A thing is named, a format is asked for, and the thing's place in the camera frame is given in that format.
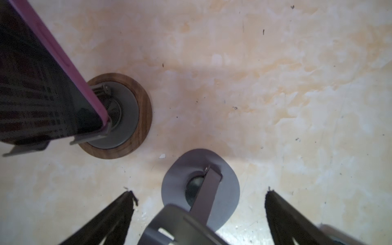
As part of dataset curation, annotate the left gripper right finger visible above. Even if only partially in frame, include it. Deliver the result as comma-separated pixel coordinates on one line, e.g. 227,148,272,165
264,190,334,245

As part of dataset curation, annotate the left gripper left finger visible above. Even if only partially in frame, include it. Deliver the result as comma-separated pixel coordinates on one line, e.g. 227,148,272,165
62,191,138,245

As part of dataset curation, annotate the grey phone stand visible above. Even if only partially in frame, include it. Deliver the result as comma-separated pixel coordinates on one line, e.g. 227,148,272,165
8,73,152,159
137,148,241,245

